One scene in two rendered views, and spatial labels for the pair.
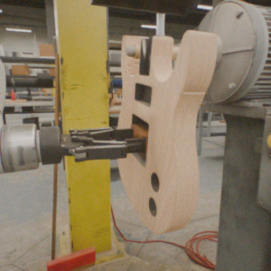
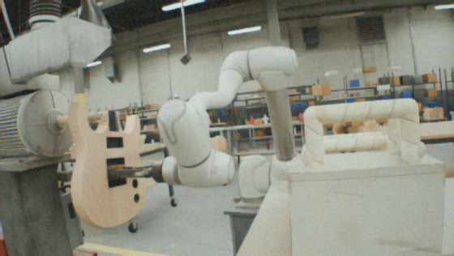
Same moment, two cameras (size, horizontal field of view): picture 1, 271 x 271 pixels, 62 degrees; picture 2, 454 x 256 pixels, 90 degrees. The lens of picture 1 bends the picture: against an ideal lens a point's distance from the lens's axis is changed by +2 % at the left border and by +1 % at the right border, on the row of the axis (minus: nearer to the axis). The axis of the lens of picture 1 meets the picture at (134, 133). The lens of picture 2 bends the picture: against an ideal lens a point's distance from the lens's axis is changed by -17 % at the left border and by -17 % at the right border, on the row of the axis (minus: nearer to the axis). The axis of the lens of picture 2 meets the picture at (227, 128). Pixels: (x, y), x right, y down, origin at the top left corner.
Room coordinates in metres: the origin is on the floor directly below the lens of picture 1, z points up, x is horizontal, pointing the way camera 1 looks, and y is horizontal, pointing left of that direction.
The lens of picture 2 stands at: (0.97, 0.84, 1.21)
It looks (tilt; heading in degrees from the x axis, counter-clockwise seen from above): 3 degrees down; 217
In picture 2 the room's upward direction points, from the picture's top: 6 degrees counter-clockwise
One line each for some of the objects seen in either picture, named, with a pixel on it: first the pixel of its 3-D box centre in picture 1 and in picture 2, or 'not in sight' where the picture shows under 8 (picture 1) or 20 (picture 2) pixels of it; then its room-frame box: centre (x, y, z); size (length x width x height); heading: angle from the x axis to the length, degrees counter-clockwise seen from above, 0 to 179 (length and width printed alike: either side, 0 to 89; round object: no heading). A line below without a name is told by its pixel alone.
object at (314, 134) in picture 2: not in sight; (314, 142); (0.51, 0.68, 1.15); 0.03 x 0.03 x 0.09
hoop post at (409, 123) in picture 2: not in sight; (409, 134); (0.45, 0.84, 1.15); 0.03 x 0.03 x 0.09
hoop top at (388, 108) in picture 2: not in sight; (360, 111); (0.48, 0.76, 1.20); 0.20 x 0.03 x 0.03; 109
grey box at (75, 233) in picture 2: not in sight; (57, 192); (0.57, -0.49, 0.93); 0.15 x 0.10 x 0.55; 110
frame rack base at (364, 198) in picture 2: not in sight; (360, 202); (0.43, 0.74, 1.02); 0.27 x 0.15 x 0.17; 110
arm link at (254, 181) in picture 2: not in sight; (254, 174); (-0.27, 0.06, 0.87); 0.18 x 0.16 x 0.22; 107
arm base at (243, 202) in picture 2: not in sight; (251, 198); (-0.26, 0.04, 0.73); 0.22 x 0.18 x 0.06; 102
